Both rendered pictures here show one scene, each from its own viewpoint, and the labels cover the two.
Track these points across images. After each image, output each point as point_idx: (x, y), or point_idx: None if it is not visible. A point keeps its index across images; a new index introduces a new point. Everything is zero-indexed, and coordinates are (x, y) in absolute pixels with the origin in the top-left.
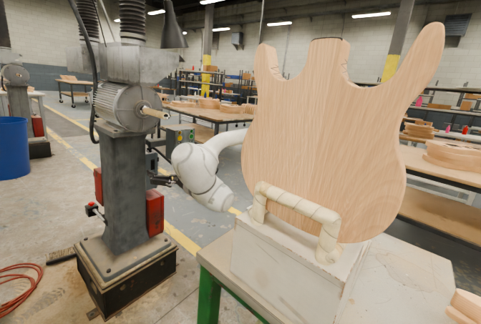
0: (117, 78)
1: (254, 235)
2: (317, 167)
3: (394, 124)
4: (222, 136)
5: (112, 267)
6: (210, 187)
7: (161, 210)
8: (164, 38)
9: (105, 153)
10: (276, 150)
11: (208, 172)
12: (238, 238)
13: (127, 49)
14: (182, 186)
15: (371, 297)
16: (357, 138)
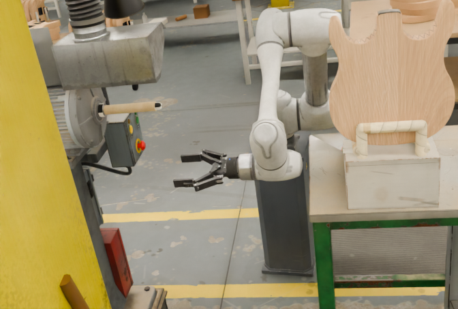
0: (93, 83)
1: (368, 166)
2: (401, 96)
3: (441, 56)
4: (272, 101)
5: None
6: (286, 156)
7: (123, 251)
8: (118, 5)
9: None
10: (365, 95)
11: (286, 142)
12: (352, 177)
13: (116, 43)
14: (236, 174)
15: (440, 172)
16: (423, 69)
